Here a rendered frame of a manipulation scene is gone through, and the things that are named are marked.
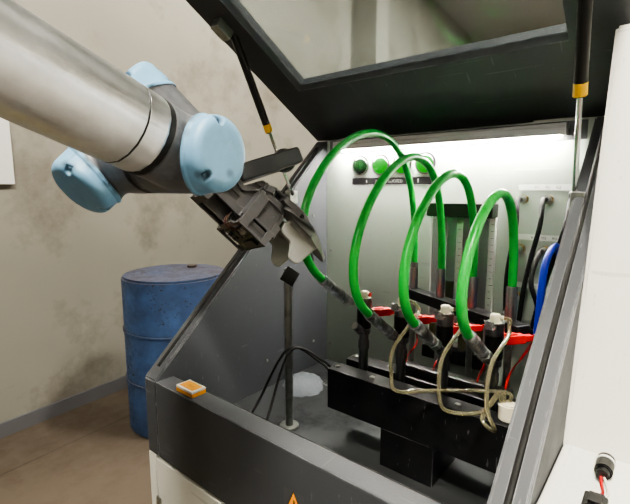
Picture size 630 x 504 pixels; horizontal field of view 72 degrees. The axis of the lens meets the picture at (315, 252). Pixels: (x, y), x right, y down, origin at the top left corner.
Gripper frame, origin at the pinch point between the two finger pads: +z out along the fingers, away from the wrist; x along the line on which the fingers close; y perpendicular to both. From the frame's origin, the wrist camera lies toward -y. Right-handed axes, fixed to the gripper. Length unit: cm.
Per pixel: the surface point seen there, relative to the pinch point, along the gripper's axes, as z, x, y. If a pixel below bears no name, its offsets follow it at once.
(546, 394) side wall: 22.0, 28.5, 7.5
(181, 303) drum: 36, -164, -19
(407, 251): 4.0, 15.4, -1.5
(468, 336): 15.6, 20.3, 4.1
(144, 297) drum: 21, -173, -12
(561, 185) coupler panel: 28, 19, -39
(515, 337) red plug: 27.9, 18.7, -4.1
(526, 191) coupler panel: 26.7, 12.4, -38.0
